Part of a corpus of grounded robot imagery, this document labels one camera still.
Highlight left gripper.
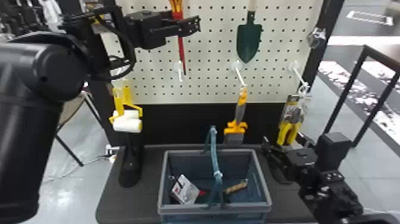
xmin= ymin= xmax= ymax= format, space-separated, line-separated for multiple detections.
xmin=124 ymin=10 xmax=202 ymax=38

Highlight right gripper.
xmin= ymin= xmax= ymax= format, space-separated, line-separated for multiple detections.
xmin=261 ymin=135 xmax=318 ymax=185

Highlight red screwdriver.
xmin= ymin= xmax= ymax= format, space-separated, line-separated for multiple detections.
xmin=168 ymin=0 xmax=188 ymax=76

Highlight blue basket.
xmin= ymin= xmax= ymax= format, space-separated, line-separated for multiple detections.
xmin=157 ymin=125 xmax=273 ymax=224

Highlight yellow pliers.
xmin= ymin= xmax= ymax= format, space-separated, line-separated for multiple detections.
xmin=276 ymin=93 xmax=310 ymax=147

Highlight white pegboard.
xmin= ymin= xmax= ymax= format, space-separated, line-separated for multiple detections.
xmin=89 ymin=0 xmax=345 ymax=189

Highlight green trowel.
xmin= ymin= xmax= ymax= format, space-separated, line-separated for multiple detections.
xmin=236 ymin=0 xmax=263 ymax=64

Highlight white carded tool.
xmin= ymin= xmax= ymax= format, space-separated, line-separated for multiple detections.
xmin=170 ymin=174 xmax=201 ymax=206

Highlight yellow paint roller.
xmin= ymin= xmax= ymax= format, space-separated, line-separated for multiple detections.
xmin=108 ymin=79 xmax=144 ymax=134

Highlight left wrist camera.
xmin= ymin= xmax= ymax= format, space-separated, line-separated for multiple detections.
xmin=135 ymin=29 xmax=167 ymax=51

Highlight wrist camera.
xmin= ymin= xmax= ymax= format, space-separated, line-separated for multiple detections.
xmin=315 ymin=131 xmax=353 ymax=172
xmin=135 ymin=29 xmax=167 ymax=51

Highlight wooden handled tool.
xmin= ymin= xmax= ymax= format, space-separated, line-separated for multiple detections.
xmin=223 ymin=178 xmax=249 ymax=195

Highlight yellow handled brush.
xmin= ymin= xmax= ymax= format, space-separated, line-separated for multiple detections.
xmin=223 ymin=86 xmax=249 ymax=147

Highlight black cable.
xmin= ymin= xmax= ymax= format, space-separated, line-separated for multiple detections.
xmin=90 ymin=14 xmax=138 ymax=82

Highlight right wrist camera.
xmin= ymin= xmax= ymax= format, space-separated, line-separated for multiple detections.
xmin=315 ymin=131 xmax=353 ymax=172

